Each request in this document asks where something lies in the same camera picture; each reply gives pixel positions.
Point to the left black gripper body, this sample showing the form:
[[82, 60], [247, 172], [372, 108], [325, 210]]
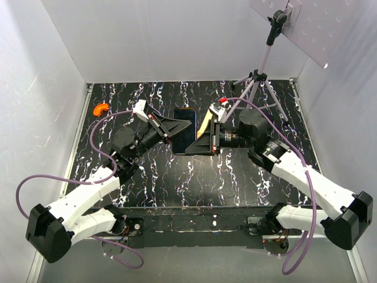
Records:
[[149, 139]]

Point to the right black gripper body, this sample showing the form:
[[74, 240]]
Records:
[[222, 139]]

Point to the black smartphone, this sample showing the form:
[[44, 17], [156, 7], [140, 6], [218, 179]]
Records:
[[189, 134]]

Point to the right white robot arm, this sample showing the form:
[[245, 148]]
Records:
[[338, 213]]

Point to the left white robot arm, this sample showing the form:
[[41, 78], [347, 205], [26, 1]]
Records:
[[52, 230]]

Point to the cream toy microphone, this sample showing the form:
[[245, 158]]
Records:
[[205, 123]]

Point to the orange curved plastic piece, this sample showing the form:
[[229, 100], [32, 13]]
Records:
[[100, 109]]

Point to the perforated grey board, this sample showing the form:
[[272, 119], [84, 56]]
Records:
[[313, 26]]

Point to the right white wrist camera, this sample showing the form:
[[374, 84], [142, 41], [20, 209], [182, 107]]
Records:
[[221, 109]]

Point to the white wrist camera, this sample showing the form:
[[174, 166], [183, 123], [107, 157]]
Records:
[[221, 109], [142, 109]]

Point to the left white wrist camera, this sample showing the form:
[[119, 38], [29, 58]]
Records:
[[142, 109]]

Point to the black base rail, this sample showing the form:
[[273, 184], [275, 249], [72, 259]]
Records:
[[202, 226]]

